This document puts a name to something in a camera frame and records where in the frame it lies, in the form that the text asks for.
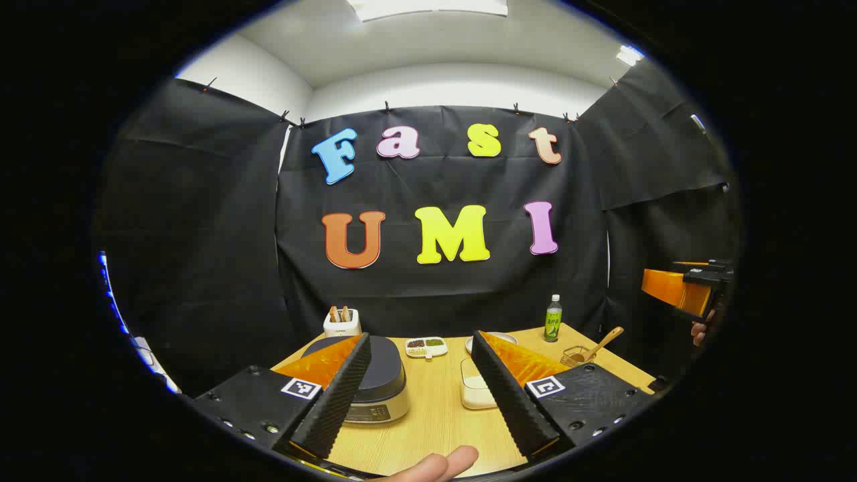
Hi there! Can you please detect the grey rice cooker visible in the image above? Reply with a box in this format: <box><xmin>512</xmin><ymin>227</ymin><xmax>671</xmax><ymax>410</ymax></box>
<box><xmin>301</xmin><ymin>335</ymin><xmax>410</xmax><ymax>424</ymax></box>

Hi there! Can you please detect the wooden spoon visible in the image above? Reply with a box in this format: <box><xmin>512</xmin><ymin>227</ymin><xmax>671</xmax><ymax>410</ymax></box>
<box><xmin>569</xmin><ymin>327</ymin><xmax>625</xmax><ymax>364</ymax></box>

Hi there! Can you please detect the white side table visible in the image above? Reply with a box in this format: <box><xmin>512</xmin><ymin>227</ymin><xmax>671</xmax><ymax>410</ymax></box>
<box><xmin>131</xmin><ymin>337</ymin><xmax>180</xmax><ymax>394</ymax></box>

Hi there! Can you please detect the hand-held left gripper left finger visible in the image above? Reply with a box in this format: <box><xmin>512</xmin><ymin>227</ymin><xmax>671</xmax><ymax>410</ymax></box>
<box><xmin>191</xmin><ymin>333</ymin><xmax>373</xmax><ymax>463</ymax></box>

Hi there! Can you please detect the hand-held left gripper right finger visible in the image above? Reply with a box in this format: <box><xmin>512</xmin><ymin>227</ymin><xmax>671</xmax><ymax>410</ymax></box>
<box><xmin>471</xmin><ymin>330</ymin><xmax>655</xmax><ymax>464</ymax></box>

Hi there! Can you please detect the white toaster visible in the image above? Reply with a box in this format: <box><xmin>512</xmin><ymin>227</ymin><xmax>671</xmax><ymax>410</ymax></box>
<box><xmin>323</xmin><ymin>306</ymin><xmax>362</xmax><ymax>337</ymax></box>

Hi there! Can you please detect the white round plate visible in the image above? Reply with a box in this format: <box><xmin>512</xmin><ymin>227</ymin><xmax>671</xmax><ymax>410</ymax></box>
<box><xmin>465</xmin><ymin>332</ymin><xmax>518</xmax><ymax>354</ymax></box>

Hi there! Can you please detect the clear box of rice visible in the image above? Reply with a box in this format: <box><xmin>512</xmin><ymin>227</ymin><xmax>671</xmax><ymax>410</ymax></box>
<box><xmin>460</xmin><ymin>358</ymin><xmax>499</xmax><ymax>410</ymax></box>

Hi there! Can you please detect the large ceiling light panel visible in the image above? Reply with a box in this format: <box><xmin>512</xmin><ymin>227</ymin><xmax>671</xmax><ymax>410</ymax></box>
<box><xmin>347</xmin><ymin>0</ymin><xmax>510</xmax><ymax>22</ymax></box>

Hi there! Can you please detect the white divided bean dish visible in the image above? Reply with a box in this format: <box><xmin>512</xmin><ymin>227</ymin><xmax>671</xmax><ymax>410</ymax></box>
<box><xmin>405</xmin><ymin>337</ymin><xmax>448</xmax><ymax>359</ymax></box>

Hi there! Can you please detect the black backdrop cloth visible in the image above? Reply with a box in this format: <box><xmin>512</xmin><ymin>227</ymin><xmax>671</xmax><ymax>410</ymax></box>
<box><xmin>97</xmin><ymin>60</ymin><xmax>741</xmax><ymax>396</ymax></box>

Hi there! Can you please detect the green drink bottle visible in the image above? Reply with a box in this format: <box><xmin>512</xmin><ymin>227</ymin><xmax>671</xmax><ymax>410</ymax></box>
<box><xmin>544</xmin><ymin>295</ymin><xmax>563</xmax><ymax>343</ymax></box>

